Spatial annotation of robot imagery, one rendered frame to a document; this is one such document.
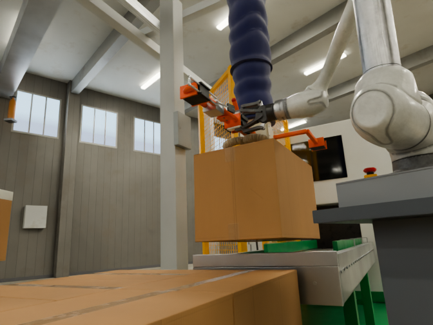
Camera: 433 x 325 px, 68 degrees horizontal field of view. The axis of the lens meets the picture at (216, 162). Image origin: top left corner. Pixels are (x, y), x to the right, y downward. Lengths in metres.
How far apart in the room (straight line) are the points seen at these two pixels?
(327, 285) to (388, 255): 0.43
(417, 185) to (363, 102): 0.25
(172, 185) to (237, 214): 1.38
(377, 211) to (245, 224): 0.56
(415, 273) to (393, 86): 0.51
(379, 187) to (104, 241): 9.07
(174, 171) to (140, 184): 7.72
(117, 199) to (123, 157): 1.34
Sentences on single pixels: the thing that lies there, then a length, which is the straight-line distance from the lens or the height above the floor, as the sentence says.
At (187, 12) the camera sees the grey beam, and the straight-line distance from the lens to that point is 4.09.
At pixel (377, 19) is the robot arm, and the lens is 1.09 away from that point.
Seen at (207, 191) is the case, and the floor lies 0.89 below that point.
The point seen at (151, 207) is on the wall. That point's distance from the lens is 10.42.
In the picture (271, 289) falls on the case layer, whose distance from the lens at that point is 1.12.
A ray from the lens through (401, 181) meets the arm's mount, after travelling 0.99.
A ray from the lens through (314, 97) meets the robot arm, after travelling 1.33.
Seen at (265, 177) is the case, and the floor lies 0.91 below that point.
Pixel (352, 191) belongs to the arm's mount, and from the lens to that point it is 1.04.
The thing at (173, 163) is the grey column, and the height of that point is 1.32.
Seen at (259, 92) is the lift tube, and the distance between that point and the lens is 1.71.
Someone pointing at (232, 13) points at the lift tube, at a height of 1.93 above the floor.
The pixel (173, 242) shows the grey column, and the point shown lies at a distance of 2.61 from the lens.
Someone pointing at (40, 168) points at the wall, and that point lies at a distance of 9.44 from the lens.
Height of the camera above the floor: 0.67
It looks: 14 degrees up
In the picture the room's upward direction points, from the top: 3 degrees counter-clockwise
